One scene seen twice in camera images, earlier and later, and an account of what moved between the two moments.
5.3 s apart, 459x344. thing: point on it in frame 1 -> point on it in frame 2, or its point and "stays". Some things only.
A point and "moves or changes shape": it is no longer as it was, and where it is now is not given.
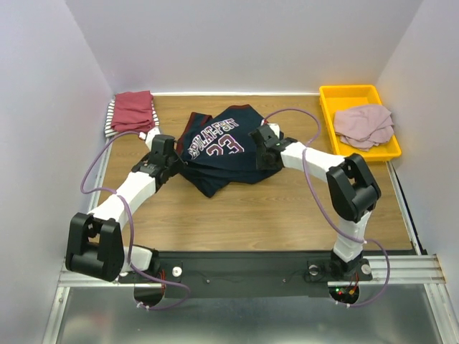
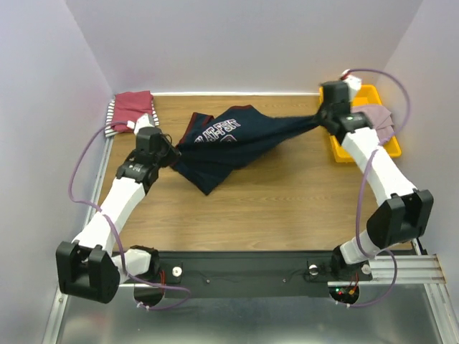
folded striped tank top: [108, 130] stays
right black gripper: [262, 158] -> [324, 117]
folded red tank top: [133, 112] stays
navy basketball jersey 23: [219, 151] moves or changes shape
